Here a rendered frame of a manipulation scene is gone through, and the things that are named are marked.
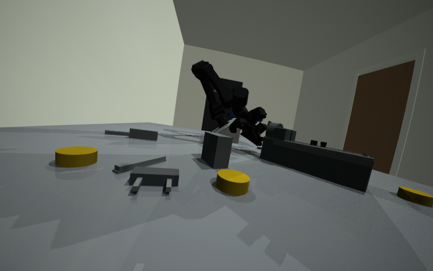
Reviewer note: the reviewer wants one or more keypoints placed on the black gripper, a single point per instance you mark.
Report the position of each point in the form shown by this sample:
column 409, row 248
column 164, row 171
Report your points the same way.
column 249, row 129

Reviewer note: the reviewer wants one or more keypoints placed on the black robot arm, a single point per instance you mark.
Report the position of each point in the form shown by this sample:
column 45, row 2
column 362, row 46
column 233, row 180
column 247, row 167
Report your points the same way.
column 236, row 98

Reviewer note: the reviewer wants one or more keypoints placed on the yellow short cylinder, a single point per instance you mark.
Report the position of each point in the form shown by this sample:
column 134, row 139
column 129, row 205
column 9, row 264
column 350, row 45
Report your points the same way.
column 415, row 196
column 232, row 182
column 72, row 157

